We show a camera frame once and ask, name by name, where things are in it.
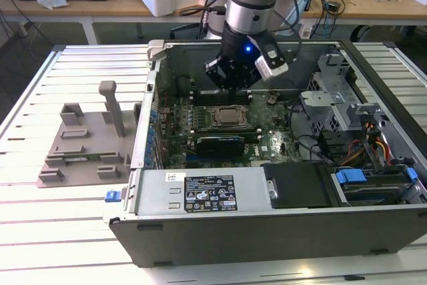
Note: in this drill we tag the crumpled white paper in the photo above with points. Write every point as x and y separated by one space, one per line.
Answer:
50 1

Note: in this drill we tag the metal drive cage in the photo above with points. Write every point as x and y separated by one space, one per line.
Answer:
322 98

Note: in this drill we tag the hard disk in blue carrier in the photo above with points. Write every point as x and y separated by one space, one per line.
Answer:
350 177

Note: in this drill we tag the blue case latch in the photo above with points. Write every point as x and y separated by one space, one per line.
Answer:
111 196

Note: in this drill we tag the open black PC case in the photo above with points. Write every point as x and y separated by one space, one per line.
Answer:
267 241

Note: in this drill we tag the CPU socket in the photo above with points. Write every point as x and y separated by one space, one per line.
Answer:
211 118

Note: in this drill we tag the silver power supply unit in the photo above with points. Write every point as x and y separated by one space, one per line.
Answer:
156 195

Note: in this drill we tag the black RAM slot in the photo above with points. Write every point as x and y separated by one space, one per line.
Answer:
205 92
205 95
227 135
205 98
205 102
227 129

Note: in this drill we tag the green motherboard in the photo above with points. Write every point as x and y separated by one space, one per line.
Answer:
180 118

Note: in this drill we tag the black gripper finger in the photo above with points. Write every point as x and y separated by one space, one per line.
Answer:
215 69

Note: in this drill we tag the small white adapter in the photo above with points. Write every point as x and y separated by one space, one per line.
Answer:
305 32

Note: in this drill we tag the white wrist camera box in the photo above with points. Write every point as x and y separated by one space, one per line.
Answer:
270 68

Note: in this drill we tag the coin cell battery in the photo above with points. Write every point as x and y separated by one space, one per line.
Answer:
273 98

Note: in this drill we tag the black plastic shroud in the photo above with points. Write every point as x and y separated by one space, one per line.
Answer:
297 185

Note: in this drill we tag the grey parts rack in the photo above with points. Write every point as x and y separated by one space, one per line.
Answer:
86 175

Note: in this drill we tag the black graphics card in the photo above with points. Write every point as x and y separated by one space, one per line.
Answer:
220 146

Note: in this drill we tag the green RAM stick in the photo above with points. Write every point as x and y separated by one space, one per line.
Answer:
83 158

